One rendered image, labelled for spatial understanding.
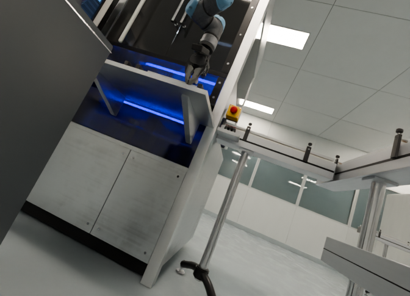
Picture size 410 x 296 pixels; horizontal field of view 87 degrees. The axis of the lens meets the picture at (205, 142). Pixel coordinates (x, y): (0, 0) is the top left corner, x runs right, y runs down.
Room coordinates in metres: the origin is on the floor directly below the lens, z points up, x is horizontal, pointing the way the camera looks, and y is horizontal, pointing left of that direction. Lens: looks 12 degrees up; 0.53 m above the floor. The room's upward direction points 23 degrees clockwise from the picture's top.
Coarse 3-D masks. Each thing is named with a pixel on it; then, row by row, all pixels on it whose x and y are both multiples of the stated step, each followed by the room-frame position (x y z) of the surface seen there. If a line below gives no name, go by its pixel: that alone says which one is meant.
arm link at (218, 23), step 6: (216, 18) 0.83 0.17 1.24; (222, 18) 0.84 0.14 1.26; (210, 24) 0.82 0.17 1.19; (216, 24) 0.83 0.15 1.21; (222, 24) 0.84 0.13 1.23; (204, 30) 0.85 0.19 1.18; (210, 30) 0.83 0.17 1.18; (216, 30) 0.84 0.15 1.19; (222, 30) 0.86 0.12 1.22; (216, 36) 0.84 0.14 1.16
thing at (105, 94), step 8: (96, 80) 1.03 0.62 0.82; (104, 80) 1.07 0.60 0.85; (104, 88) 1.10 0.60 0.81; (112, 88) 1.15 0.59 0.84; (104, 96) 1.14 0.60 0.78; (112, 96) 1.18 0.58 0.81; (120, 96) 1.24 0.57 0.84; (112, 104) 1.21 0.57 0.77; (120, 104) 1.27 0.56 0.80; (112, 112) 1.25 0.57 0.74
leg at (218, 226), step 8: (240, 152) 1.32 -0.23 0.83; (248, 152) 1.24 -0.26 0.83; (240, 160) 1.27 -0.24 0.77; (240, 168) 1.27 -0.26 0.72; (232, 176) 1.28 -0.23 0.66; (240, 176) 1.27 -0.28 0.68; (232, 184) 1.27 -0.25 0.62; (232, 192) 1.27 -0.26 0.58; (224, 200) 1.28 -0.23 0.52; (224, 208) 1.27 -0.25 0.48; (224, 216) 1.27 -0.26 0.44; (216, 224) 1.27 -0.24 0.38; (216, 232) 1.27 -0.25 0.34; (208, 240) 1.29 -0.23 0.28; (216, 240) 1.27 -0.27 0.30; (208, 248) 1.27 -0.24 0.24; (208, 256) 1.27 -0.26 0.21; (200, 264) 1.28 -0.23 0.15; (208, 264) 1.27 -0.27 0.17
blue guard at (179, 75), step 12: (120, 48) 1.33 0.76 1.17; (120, 60) 1.32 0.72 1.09; (132, 60) 1.31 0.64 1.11; (144, 60) 1.29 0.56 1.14; (156, 60) 1.28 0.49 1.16; (156, 72) 1.27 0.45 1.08; (168, 72) 1.25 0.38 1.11; (180, 72) 1.24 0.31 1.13; (192, 84) 1.22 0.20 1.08; (204, 84) 1.20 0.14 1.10
